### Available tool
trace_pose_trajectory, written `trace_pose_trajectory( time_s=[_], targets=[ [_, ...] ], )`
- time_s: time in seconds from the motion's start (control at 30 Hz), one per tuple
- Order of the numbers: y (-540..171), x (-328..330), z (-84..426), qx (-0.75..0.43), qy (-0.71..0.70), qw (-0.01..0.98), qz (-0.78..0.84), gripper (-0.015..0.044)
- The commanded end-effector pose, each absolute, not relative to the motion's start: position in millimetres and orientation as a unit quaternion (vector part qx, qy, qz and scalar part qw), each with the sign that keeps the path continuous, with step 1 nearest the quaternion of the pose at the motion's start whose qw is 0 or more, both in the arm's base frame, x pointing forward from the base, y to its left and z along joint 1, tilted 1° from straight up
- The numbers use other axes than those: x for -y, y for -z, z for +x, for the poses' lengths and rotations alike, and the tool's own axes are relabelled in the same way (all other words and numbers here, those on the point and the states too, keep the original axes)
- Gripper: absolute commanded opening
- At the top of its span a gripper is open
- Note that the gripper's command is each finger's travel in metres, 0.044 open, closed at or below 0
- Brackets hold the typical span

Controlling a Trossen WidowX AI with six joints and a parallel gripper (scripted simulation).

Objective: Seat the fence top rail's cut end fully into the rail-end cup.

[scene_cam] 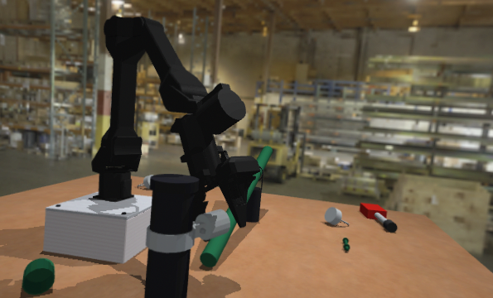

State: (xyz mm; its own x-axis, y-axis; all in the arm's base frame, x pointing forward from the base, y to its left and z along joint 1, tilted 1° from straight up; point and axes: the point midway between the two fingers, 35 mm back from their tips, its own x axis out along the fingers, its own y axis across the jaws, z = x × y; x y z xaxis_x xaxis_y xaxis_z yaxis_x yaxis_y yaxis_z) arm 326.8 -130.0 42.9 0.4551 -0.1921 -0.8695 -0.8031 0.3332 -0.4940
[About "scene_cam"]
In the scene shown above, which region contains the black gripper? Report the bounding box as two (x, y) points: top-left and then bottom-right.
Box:
(180, 140), (260, 228)

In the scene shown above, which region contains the green cylinder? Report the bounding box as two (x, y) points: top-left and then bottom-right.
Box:
(200, 146), (273, 267)
(22, 258), (55, 295)

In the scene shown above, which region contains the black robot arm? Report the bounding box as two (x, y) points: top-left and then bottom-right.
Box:
(91, 15), (246, 202)

